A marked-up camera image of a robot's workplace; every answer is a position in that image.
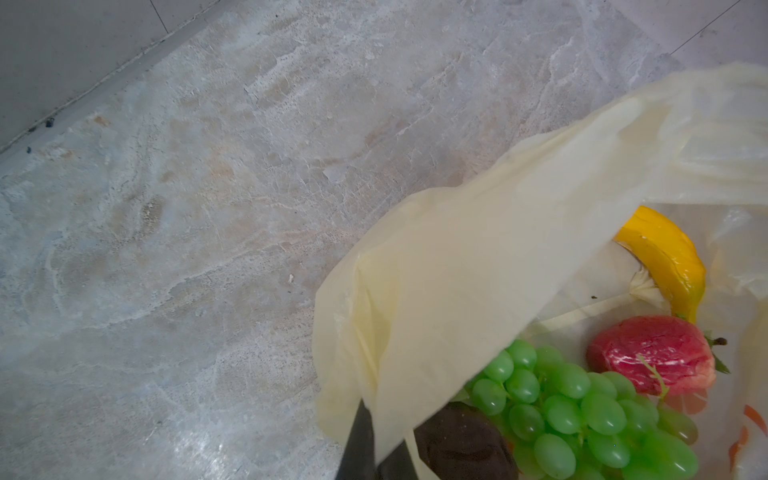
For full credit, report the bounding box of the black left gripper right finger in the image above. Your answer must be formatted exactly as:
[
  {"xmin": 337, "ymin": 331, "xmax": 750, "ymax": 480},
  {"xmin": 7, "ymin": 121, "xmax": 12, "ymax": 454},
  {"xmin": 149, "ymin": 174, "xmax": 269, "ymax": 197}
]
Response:
[{"xmin": 376, "ymin": 442, "xmax": 418, "ymax": 480}]

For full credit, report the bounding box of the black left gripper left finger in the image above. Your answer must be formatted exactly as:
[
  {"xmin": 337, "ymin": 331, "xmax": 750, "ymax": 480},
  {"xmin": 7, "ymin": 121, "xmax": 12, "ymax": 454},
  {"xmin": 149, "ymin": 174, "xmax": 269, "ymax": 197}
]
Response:
[{"xmin": 335, "ymin": 401, "xmax": 377, "ymax": 480}]

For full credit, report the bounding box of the cream plastic fruit-print bag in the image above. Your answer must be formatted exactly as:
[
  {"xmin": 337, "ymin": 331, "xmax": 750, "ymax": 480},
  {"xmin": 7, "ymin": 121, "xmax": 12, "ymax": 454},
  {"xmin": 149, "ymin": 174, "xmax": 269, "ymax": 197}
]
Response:
[{"xmin": 312, "ymin": 63, "xmax": 767, "ymax": 460}]

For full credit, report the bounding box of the yellow banana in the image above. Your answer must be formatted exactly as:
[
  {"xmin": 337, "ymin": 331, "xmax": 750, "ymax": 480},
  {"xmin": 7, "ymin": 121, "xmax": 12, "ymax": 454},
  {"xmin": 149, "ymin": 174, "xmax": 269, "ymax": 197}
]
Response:
[{"xmin": 614, "ymin": 206, "xmax": 706, "ymax": 324}]

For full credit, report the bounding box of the dark purple fruit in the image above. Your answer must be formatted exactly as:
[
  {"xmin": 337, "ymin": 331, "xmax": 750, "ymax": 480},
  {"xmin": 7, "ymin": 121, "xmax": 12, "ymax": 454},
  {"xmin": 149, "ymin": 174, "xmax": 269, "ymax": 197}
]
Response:
[{"xmin": 415, "ymin": 402, "xmax": 519, "ymax": 480}]

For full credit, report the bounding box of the green grape bunch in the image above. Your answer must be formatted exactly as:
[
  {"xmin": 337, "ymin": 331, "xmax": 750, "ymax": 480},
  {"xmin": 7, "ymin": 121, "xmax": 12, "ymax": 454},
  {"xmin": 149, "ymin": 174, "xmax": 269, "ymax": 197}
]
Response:
[{"xmin": 458, "ymin": 339, "xmax": 699, "ymax": 479}]

